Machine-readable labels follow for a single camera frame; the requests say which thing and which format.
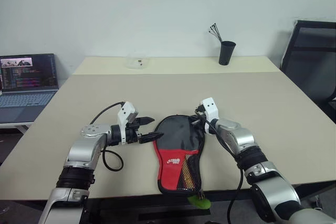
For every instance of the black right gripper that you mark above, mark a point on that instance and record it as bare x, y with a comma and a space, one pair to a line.
201, 115

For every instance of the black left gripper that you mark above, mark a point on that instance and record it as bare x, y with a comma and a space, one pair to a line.
132, 134

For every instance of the red black paddle case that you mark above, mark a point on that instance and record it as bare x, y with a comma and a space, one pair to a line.
173, 161

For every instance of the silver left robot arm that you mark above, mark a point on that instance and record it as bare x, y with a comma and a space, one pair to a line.
84, 150

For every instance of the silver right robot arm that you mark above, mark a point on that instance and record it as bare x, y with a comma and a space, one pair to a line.
236, 134

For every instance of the clear plastic box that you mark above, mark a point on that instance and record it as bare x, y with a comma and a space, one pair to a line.
137, 62

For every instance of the black tapered cup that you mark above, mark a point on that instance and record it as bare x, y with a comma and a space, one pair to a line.
226, 53

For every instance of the green fuzzy pendant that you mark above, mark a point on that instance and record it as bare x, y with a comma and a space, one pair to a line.
200, 203

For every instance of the black mesh office chair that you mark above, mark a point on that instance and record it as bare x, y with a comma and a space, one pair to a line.
309, 64

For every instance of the open grey laptop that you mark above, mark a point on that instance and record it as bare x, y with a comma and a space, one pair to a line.
21, 103

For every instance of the white side table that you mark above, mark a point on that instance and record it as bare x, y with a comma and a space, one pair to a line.
15, 127

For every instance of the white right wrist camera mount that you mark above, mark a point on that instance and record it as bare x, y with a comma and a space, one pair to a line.
210, 107

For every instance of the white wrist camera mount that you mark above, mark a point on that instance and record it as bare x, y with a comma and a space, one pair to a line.
127, 111
210, 107

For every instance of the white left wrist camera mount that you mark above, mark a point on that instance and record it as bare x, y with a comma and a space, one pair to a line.
127, 111

